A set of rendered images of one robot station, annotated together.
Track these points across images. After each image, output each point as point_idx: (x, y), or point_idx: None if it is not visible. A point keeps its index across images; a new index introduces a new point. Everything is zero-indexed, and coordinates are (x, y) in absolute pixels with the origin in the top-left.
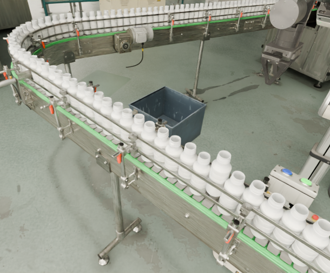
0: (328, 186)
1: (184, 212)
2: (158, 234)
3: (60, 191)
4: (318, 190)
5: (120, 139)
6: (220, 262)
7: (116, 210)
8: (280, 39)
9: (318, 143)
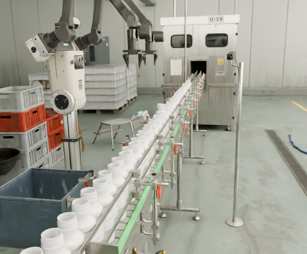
0: None
1: (169, 159)
2: None
3: None
4: None
5: (154, 156)
6: (183, 151)
7: None
8: (137, 46)
9: (63, 137)
